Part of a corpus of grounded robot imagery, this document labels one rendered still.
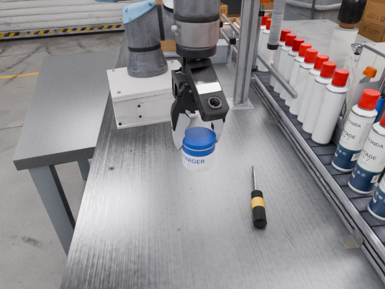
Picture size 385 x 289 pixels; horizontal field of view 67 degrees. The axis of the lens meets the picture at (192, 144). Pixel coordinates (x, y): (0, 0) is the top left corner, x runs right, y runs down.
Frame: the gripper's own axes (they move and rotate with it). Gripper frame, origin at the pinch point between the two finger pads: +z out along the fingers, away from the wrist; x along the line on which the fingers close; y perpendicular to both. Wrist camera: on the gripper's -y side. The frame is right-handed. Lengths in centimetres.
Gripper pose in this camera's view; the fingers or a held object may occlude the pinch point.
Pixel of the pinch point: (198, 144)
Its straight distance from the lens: 60.3
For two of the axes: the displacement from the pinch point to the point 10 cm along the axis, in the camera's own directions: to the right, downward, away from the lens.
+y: -3.0, -5.7, 7.7
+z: 0.0, 8.0, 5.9
